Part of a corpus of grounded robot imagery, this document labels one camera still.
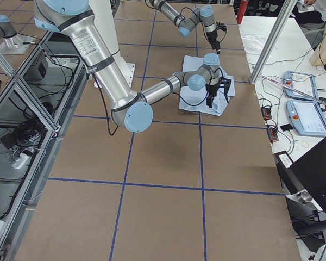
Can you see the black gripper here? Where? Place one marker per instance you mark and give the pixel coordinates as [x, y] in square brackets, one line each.
[212, 90]
[213, 37]

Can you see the white power strip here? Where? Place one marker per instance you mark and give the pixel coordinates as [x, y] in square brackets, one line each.
[23, 160]

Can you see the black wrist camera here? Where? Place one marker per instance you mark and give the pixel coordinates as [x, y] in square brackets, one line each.
[225, 83]
[221, 26]

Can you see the seated person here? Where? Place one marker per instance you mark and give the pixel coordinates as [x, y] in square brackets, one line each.
[315, 16]

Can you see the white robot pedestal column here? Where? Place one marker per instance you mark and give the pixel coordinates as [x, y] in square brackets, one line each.
[104, 22]

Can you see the black laptop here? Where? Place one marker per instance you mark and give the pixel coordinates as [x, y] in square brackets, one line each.
[308, 173]

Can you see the grey aluminium frame post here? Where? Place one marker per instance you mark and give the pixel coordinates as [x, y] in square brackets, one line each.
[278, 26]

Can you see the lower blue teach pendant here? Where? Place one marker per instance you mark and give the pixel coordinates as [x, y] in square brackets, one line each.
[306, 118]

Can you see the blue teach pendant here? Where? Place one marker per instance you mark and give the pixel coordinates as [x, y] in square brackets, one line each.
[306, 118]
[302, 82]

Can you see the upper blue teach pendant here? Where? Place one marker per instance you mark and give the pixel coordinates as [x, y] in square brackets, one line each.
[302, 82]

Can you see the grey metal box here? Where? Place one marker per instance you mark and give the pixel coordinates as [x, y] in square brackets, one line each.
[38, 68]

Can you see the clear plastic bag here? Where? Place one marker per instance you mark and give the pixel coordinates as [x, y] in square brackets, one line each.
[253, 42]

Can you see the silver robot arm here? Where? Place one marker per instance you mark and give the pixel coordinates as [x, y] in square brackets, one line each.
[185, 25]
[130, 109]

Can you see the red bottle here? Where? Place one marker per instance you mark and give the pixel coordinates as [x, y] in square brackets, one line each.
[241, 11]

